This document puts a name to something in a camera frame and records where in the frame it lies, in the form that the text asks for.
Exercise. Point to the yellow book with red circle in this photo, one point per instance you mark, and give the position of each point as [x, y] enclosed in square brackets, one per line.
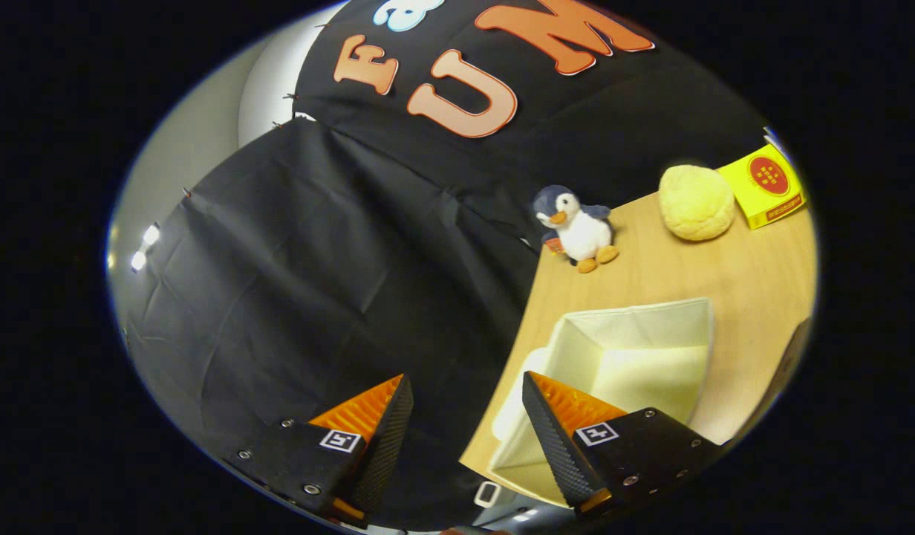
[766, 178]

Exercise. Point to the ceiling light panel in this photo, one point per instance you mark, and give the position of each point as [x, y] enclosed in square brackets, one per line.
[151, 235]

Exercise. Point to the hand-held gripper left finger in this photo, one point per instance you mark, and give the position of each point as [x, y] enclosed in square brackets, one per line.
[387, 453]

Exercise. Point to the yellow plush bun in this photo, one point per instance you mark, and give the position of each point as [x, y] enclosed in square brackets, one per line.
[697, 202]

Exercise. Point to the white fabric storage box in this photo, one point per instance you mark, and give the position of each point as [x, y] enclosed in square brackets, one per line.
[650, 371]

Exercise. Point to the brown fuzzy shoe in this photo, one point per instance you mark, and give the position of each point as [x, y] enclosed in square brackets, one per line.
[788, 364]

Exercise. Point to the row of black cloth clips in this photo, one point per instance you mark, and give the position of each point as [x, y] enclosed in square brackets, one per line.
[290, 96]

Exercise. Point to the penguin plush toy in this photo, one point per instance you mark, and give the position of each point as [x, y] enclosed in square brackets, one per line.
[584, 230]

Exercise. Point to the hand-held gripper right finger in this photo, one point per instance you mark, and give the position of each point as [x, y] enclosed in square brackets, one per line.
[558, 446]

